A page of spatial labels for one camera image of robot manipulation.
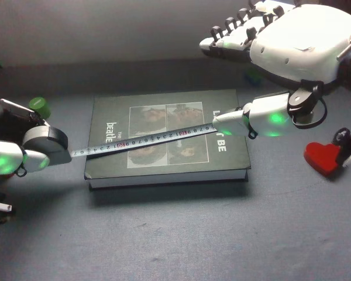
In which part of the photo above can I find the red heart block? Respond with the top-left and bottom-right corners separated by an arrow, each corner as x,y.
303,142 -> 343,177

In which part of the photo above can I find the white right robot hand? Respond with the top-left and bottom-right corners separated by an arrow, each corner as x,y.
198,0 -> 351,139

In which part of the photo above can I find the grey black tape measure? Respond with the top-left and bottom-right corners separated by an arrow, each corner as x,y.
21,122 -> 219,167

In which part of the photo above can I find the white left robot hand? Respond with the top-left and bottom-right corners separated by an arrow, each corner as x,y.
0,92 -> 52,179

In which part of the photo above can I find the blue and green toy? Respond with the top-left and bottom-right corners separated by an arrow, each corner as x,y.
244,68 -> 263,86

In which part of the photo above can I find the black Let It Be album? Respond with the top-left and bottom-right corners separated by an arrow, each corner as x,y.
84,89 -> 252,190

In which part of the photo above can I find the green cylinder block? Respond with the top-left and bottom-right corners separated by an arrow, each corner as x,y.
28,97 -> 52,119

